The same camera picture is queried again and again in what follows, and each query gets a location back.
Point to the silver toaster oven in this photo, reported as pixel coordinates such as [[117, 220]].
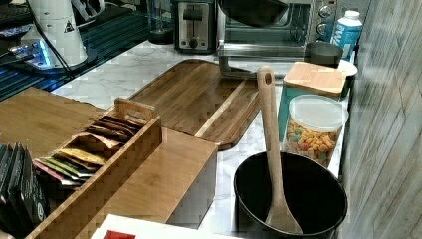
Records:
[[305, 21]]

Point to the large wooden cutting board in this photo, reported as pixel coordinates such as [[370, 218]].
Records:
[[193, 97]]

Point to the white red box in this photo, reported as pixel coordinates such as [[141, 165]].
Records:
[[120, 227]]

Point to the black round base stand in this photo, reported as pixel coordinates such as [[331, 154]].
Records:
[[161, 36]]

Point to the black cup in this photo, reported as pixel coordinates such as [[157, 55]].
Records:
[[323, 53]]

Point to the clear cereal jar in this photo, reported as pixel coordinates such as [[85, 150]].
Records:
[[313, 127]]

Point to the silver two-slot toaster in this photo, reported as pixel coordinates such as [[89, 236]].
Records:
[[195, 26]]

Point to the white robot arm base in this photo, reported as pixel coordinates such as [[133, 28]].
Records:
[[54, 41]]

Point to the wooden tea bag organizer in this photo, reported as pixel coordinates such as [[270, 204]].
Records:
[[95, 163]]

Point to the wooden spatula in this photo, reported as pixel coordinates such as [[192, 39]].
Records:
[[279, 215]]

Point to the teal canister with bamboo lid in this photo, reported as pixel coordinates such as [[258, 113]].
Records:
[[305, 78]]

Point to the bamboo top white box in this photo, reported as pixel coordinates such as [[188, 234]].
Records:
[[175, 185]]

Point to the blue white bottle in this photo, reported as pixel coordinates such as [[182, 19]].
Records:
[[346, 32]]

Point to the black tea packets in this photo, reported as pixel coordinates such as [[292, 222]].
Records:
[[23, 202]]

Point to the white small dish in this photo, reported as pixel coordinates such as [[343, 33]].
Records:
[[348, 68]]

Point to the wooden board at left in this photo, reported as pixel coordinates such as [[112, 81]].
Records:
[[43, 121]]

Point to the open oven door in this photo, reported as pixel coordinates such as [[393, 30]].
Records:
[[244, 60]]

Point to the large black bowl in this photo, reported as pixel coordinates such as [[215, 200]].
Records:
[[314, 195]]

